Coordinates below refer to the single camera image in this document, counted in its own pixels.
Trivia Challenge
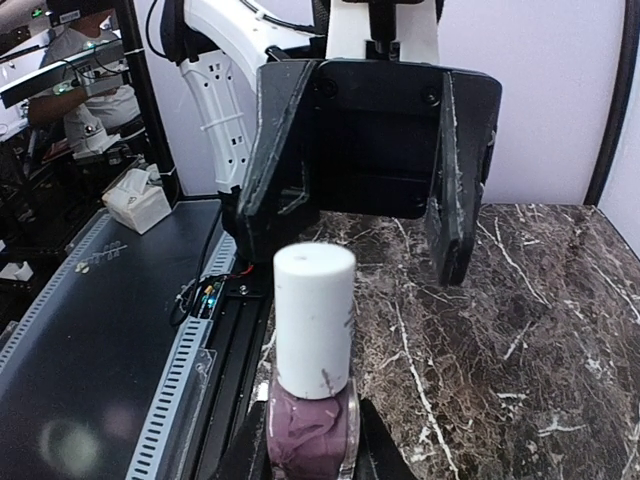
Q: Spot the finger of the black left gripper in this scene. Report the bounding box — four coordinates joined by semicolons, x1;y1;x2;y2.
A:
425;70;495;286
235;60;319;263

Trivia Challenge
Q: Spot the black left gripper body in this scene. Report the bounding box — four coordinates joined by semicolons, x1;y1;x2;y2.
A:
309;60;502;219

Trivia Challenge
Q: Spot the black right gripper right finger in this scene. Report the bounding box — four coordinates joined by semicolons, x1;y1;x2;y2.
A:
357;398;415;480

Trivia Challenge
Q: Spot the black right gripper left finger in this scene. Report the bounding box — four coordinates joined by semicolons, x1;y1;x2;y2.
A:
222;401;272;480

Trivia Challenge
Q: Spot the purple nail polish bottle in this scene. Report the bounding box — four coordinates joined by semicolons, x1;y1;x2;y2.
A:
265;242;360;479

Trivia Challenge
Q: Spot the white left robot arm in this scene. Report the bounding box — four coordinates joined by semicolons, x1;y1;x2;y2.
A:
160;1;502;286

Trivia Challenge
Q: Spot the small green circuit board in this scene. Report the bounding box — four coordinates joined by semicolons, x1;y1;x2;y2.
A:
196;281;223;319

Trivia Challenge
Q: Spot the white tissue box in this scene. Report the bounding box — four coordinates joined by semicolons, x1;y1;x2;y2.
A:
102;168;172;235

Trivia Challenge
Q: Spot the seated person in white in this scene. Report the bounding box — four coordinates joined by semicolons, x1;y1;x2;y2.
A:
28;9;142;146

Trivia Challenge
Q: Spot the grey slotted cable duct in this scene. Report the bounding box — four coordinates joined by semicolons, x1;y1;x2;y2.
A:
1;212;235;479

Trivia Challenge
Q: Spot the black left frame post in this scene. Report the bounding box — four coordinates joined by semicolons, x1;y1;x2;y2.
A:
114;0;181;207

